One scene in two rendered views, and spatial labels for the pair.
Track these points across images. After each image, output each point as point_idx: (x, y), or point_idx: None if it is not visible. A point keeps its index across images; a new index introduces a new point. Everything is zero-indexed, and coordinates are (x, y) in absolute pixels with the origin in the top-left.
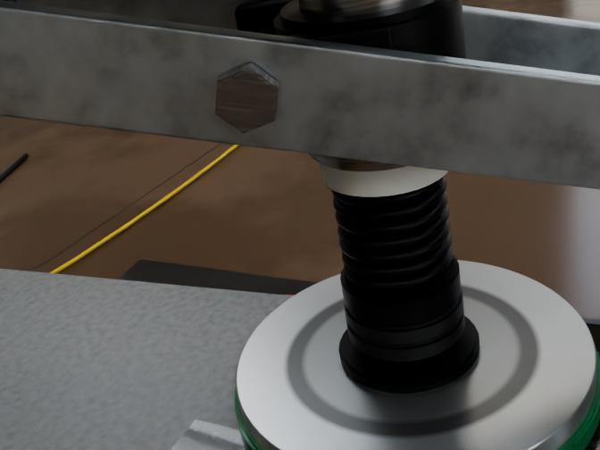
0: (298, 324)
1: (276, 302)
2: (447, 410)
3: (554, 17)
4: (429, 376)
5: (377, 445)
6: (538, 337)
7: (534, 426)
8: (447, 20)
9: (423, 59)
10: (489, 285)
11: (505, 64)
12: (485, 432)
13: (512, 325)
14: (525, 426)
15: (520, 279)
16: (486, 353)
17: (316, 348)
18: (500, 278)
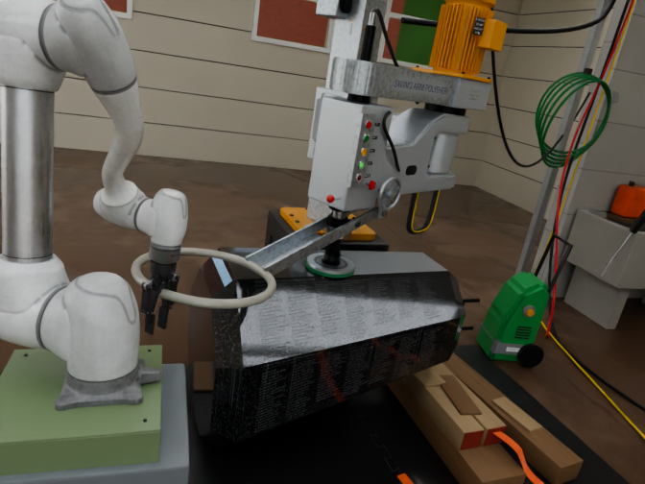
0: (347, 262)
1: (362, 273)
2: (319, 257)
3: (330, 232)
4: (323, 257)
5: (322, 254)
6: (318, 264)
7: (309, 257)
8: (327, 217)
9: (324, 216)
10: (331, 269)
11: (320, 220)
12: (313, 256)
13: (322, 265)
14: (310, 257)
15: (328, 270)
16: (322, 262)
17: (341, 260)
18: (331, 270)
